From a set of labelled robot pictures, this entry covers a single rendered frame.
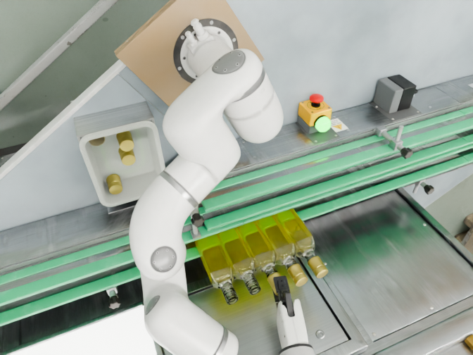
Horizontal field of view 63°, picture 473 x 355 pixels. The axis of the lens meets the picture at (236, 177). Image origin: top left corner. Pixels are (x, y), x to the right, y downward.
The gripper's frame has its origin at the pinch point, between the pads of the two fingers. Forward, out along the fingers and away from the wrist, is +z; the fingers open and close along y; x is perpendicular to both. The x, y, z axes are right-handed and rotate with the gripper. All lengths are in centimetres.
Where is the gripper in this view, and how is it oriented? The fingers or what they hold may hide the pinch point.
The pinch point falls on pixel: (280, 289)
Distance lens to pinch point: 96.5
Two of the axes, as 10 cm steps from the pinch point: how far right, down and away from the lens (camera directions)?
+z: -1.3, -6.7, 7.3
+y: -0.1, -7.3, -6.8
